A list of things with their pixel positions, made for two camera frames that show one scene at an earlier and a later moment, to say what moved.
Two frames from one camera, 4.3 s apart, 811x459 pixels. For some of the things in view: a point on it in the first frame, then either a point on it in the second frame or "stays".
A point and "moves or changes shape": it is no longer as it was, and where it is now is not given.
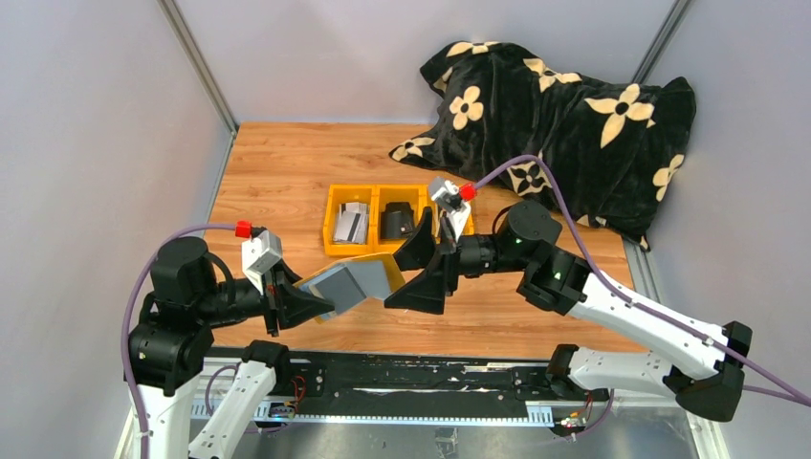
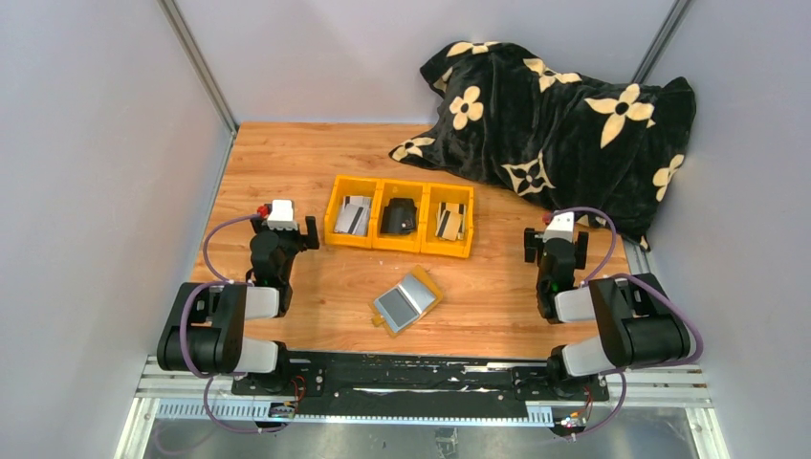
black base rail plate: x=436 y=384 stays
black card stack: x=397 y=221 stays
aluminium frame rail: x=206 y=72 stays
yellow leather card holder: x=347 y=283 moves or changes shape
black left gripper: x=293 y=303 to x=260 y=228
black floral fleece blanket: x=618 y=151 stays
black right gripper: x=426 y=293 to x=533 y=244
